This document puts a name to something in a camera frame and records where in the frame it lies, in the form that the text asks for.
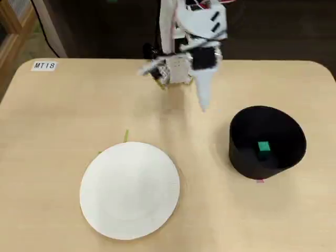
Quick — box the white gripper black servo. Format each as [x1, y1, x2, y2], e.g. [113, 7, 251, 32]
[181, 39, 224, 113]

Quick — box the green cube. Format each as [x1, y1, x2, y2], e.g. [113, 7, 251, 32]
[257, 141, 271, 160]

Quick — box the black round bin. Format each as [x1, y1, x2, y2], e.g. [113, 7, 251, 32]
[228, 105, 307, 181]

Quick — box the white paper plate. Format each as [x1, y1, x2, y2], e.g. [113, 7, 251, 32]
[79, 141, 181, 240]

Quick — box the white MT18 label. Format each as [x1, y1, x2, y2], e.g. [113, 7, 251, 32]
[31, 60, 58, 71]

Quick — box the wooden cabinet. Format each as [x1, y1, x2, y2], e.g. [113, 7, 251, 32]
[0, 0, 37, 100]

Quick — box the red white gripper wire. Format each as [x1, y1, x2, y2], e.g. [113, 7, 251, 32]
[186, 0, 213, 10]

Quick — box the white post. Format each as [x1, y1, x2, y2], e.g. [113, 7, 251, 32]
[33, 0, 68, 58]

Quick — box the black wall cable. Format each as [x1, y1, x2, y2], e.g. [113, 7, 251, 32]
[30, 0, 60, 58]

